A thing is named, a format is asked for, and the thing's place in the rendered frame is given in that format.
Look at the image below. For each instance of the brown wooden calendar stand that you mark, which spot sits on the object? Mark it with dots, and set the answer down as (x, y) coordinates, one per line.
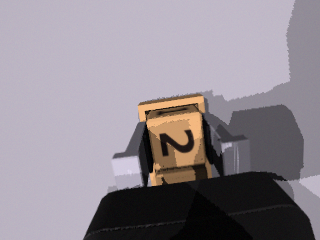
(145, 108)

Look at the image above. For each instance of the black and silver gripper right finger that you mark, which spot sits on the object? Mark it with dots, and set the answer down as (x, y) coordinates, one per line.
(230, 154)

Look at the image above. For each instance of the orange number cube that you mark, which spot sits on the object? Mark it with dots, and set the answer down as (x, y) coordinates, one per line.
(176, 137)
(181, 174)

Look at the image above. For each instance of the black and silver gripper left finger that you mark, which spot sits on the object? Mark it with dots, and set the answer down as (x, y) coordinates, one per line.
(131, 168)

